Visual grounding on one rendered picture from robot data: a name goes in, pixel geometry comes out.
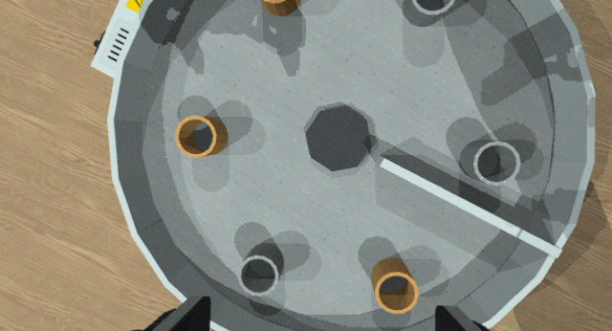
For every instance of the grey metal sleeve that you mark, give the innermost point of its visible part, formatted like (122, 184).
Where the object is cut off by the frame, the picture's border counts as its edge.
(508, 162)
(420, 17)
(251, 282)

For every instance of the bronze bushing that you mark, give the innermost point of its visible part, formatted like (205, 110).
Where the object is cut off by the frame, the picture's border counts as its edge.
(280, 7)
(184, 136)
(398, 302)

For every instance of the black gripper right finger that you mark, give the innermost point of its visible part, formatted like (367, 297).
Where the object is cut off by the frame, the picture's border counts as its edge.
(451, 318)

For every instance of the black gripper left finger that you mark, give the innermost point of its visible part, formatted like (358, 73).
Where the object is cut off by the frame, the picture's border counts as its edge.
(192, 315)

